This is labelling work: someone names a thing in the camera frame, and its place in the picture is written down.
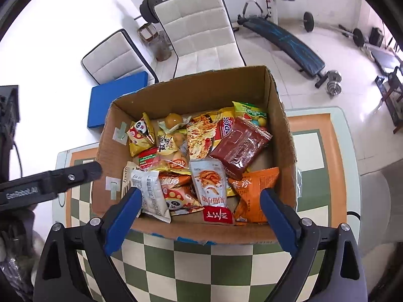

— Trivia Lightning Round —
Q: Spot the dark red snack packet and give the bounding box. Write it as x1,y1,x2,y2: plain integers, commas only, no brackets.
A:
209,116,273,178

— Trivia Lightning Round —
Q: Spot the brown cardboard box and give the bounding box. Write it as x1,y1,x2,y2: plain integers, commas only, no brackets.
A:
94,65,298,246

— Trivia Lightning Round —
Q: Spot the large white padded chair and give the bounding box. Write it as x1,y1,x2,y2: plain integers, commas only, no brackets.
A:
154,0,247,79

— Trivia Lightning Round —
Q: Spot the red panda snack packet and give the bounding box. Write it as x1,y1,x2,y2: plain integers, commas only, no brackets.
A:
159,174,204,216

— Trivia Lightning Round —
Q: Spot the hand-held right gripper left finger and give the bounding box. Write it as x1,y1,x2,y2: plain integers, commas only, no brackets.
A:
33,187,143,302

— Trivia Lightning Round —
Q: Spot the black sit-up bench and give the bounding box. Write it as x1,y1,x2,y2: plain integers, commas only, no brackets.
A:
237,0,331,89

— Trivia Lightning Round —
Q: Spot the black speaker box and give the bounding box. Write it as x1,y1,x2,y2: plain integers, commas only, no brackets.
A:
368,27,385,46

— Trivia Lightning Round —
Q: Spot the white red snack packet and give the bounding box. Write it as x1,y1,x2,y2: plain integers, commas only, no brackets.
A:
189,159,236,226

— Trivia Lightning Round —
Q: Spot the grey upholstered chair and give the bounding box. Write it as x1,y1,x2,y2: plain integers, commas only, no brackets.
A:
359,164,403,227

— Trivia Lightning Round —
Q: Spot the yellow black-print snack packet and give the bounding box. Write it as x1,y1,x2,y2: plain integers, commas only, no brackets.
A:
156,129,189,172

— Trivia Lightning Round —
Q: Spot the beige brown-print packet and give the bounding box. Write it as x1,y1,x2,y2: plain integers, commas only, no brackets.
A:
121,161,141,200

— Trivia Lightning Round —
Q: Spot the yellow panda snack packet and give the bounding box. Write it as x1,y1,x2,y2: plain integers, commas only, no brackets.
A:
126,112,156,157

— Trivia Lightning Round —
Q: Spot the black treadmill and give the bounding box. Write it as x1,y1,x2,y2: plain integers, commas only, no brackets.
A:
367,44,403,76

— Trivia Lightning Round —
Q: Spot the clear plastic jar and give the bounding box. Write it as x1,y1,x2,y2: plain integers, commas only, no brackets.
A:
153,31,172,62

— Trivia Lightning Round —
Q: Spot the black equipment stand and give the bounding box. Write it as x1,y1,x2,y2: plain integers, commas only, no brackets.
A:
0,85,22,183

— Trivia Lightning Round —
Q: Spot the green checkered tablecloth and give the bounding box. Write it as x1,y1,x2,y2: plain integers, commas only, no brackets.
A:
56,107,361,302

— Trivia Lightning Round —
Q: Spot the noodle-print snack packet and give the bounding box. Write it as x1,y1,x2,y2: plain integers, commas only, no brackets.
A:
186,115,221,161

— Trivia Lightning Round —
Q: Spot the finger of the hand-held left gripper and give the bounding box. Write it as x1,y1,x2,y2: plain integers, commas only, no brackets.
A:
47,161,103,194

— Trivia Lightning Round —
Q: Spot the orange snack packet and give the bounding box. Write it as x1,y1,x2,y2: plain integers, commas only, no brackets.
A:
228,167,281,224

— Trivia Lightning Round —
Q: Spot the small white padded chair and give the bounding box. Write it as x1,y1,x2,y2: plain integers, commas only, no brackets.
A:
81,28,159,85

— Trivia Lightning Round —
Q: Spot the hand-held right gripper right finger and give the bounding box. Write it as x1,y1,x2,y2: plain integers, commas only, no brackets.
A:
260,188,369,302

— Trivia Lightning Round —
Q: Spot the braised egg packet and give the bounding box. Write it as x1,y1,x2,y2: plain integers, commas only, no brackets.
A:
157,112,192,133

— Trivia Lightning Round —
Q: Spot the red green snack packet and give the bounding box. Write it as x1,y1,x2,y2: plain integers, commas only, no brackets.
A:
138,147,164,169

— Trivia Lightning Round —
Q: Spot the blue cushion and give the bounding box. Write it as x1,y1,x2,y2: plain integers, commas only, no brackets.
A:
87,71,149,129

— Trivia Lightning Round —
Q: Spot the curl barbell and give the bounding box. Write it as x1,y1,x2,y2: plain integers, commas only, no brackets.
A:
303,11,367,47

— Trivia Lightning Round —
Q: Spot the white biscuit packet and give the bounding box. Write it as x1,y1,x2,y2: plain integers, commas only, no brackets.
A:
130,169,172,224

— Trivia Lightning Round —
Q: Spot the small brown box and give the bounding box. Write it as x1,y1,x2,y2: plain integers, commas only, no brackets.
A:
138,23,158,43

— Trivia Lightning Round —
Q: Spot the green candy ball packet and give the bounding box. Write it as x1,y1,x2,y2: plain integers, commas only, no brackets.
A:
232,101,268,129

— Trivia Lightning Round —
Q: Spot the black metal stand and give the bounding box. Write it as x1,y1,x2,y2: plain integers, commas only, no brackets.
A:
375,66,403,126

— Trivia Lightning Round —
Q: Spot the chrome dumbbell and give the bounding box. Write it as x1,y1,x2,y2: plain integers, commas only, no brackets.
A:
325,70,343,96

